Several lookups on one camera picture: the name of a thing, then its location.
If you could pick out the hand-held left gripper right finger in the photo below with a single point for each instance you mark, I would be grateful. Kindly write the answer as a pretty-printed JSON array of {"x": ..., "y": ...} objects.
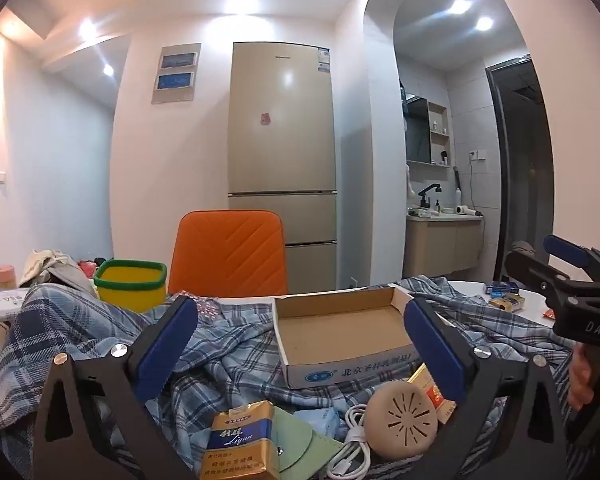
[{"x": 437, "y": 355}]

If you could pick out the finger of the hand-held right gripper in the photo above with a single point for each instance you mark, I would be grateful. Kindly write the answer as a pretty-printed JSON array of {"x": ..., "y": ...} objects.
[
  {"x": 530, "y": 267},
  {"x": 565, "y": 249}
]

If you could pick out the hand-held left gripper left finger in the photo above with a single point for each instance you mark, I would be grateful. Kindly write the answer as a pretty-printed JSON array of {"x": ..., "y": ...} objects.
[{"x": 167, "y": 345}]

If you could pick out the gold red cigarette pack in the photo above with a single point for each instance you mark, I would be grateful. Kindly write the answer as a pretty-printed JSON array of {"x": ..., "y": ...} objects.
[{"x": 425, "y": 380}]

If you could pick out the beige round vented device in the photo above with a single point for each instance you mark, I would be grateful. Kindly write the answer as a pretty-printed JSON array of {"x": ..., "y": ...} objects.
[{"x": 400, "y": 420}]

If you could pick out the cardboard box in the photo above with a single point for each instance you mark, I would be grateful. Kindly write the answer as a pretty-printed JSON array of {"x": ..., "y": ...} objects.
[{"x": 340, "y": 330}]

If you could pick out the gold blue cigarette pack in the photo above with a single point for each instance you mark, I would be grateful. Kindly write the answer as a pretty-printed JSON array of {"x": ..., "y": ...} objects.
[{"x": 240, "y": 440}]

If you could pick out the green snap pouch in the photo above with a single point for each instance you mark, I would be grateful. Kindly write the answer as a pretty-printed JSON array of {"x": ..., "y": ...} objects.
[{"x": 292, "y": 440}]

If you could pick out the person's right hand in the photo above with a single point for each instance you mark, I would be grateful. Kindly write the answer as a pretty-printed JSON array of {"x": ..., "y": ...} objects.
[{"x": 577, "y": 380}]

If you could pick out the small orange packet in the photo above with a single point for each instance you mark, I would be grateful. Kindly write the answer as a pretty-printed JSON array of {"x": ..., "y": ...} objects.
[{"x": 547, "y": 314}]

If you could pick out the pink patterned cloth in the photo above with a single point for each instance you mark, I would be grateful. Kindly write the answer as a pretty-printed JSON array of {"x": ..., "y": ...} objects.
[{"x": 207, "y": 307}]

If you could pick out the yellow bin green rim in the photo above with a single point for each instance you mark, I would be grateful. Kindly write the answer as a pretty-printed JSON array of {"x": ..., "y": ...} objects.
[{"x": 125, "y": 290}]

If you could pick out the blue plaid cloth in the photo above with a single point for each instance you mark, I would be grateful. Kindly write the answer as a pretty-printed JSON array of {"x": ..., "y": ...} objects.
[{"x": 240, "y": 355}]

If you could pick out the white hair dryer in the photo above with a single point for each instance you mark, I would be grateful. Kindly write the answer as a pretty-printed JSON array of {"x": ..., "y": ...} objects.
[{"x": 464, "y": 210}]

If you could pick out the dark door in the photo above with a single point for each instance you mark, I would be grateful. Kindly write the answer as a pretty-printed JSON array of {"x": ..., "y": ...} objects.
[{"x": 525, "y": 170}]

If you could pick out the beige vanity cabinet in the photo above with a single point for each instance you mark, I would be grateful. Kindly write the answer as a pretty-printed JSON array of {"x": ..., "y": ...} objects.
[{"x": 442, "y": 245}]

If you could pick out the white bottle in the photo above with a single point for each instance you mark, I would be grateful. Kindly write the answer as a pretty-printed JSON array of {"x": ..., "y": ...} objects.
[{"x": 458, "y": 196}]

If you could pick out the orange chair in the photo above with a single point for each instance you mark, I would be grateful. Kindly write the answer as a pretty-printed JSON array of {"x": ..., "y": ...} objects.
[{"x": 230, "y": 255}]

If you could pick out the red object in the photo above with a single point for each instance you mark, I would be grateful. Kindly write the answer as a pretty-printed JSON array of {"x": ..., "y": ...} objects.
[{"x": 86, "y": 267}]

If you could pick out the black brush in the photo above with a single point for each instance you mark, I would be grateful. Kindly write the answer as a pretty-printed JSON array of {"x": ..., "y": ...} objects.
[{"x": 456, "y": 176}]

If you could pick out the black faucet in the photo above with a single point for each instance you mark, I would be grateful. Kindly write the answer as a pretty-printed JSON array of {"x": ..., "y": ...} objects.
[{"x": 427, "y": 192}]

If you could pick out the light blue packet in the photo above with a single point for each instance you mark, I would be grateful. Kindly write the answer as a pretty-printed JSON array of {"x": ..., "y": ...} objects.
[{"x": 325, "y": 417}]

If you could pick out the pile of beige clothes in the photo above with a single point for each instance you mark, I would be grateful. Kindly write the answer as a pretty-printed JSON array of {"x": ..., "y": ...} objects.
[{"x": 55, "y": 265}]

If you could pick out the white hanging towel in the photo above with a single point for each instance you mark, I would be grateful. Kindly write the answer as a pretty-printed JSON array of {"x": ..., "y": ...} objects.
[{"x": 409, "y": 180}]

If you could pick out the white printed packet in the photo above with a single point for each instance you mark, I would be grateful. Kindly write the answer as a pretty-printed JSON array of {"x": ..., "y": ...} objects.
[{"x": 2, "y": 302}]

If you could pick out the pink cup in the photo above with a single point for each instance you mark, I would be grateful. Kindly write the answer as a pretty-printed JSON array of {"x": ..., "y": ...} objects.
[{"x": 5, "y": 277}]

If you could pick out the bathroom mirror cabinet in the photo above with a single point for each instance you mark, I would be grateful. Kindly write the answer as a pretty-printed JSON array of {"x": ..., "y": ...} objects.
[{"x": 416, "y": 127}]

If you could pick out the beige refrigerator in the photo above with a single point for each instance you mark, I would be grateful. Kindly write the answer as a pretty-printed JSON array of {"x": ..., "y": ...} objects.
[{"x": 280, "y": 135}]

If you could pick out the ceiling light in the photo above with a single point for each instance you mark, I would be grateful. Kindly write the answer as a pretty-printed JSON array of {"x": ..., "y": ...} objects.
[
  {"x": 457, "y": 6},
  {"x": 87, "y": 27},
  {"x": 108, "y": 70},
  {"x": 484, "y": 23}
]

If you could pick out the pink fridge sticker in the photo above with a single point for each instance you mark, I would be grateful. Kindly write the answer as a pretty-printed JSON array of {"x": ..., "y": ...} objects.
[{"x": 265, "y": 119}]

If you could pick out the blue fridge label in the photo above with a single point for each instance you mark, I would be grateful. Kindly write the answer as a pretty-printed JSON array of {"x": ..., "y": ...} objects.
[{"x": 323, "y": 60}]

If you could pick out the wall outlet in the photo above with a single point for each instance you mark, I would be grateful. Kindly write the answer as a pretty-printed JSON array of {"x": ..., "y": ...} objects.
[{"x": 474, "y": 154}]

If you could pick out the wall niche shelf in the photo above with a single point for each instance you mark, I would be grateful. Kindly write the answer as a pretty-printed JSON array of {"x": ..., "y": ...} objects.
[{"x": 438, "y": 135}]

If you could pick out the grey wall panel blue window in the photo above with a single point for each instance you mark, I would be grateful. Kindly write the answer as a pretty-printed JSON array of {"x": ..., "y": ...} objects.
[
  {"x": 174, "y": 82},
  {"x": 179, "y": 59}
]

